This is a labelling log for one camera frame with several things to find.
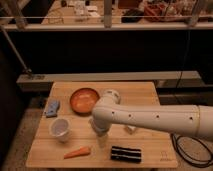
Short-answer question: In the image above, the orange pepper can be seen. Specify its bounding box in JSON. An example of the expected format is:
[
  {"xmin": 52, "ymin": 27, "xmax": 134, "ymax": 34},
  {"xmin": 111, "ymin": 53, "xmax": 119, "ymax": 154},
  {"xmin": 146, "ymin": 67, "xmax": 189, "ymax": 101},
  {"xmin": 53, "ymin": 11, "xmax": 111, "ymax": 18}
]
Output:
[{"xmin": 64, "ymin": 147, "xmax": 91, "ymax": 159}]

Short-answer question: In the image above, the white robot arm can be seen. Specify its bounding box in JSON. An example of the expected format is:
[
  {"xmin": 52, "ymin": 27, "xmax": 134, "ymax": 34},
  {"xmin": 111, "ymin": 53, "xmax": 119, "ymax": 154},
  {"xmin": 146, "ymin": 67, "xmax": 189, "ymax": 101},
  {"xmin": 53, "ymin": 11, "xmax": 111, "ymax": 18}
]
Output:
[{"xmin": 91, "ymin": 89, "xmax": 213, "ymax": 142}]

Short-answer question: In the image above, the grey metal rail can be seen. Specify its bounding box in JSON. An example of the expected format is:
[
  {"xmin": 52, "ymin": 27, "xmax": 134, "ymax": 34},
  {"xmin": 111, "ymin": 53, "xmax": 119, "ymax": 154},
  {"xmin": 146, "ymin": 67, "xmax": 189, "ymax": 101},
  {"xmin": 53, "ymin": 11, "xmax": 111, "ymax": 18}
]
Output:
[{"xmin": 16, "ymin": 71, "xmax": 203, "ymax": 92}]

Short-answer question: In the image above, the wooden table board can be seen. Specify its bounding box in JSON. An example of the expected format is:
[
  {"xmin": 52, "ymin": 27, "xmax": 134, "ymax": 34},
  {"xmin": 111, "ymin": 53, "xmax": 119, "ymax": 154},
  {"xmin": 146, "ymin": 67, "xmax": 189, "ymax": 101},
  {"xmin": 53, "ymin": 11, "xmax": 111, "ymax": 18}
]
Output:
[{"xmin": 26, "ymin": 82, "xmax": 178, "ymax": 169}]

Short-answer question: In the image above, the orange ceramic plate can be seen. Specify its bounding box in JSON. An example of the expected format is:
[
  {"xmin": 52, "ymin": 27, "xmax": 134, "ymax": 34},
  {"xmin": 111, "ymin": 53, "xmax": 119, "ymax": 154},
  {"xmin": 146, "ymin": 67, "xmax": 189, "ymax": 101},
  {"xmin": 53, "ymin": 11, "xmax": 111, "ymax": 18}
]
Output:
[{"xmin": 70, "ymin": 88, "xmax": 100, "ymax": 115}]

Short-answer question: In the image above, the black cable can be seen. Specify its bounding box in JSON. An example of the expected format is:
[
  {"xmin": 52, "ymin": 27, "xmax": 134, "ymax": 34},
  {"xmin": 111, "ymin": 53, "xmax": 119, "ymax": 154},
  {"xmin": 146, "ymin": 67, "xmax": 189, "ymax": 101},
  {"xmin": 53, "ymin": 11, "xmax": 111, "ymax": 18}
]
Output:
[{"xmin": 170, "ymin": 133, "xmax": 213, "ymax": 169}]

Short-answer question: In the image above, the white plastic bottle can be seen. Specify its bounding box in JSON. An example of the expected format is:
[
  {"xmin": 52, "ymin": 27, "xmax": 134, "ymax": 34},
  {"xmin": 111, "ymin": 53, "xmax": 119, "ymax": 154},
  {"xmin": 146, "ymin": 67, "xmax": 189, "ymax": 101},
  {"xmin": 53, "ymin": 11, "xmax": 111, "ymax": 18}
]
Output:
[{"xmin": 125, "ymin": 125, "xmax": 137, "ymax": 134}]

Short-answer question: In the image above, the blue sponge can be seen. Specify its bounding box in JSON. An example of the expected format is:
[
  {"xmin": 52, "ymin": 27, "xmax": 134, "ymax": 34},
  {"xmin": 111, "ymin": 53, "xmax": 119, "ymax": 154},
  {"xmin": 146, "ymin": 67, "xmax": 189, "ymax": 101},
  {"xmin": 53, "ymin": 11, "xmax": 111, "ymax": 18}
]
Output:
[{"xmin": 45, "ymin": 100, "xmax": 60, "ymax": 118}]

